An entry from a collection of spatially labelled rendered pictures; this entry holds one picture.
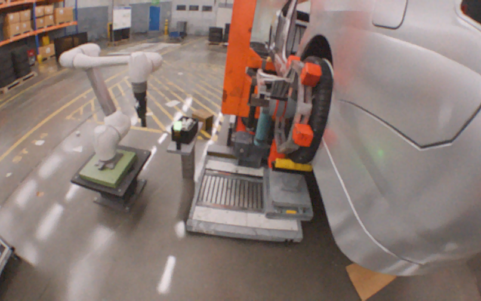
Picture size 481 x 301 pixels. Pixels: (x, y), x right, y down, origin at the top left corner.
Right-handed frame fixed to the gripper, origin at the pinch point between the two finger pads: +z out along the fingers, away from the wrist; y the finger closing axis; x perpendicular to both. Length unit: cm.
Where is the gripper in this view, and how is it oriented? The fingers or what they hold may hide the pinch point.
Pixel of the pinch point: (143, 122)
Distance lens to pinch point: 127.0
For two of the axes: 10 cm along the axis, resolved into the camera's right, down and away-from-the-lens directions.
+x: 9.9, 1.4, 0.3
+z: -1.3, 7.9, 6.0
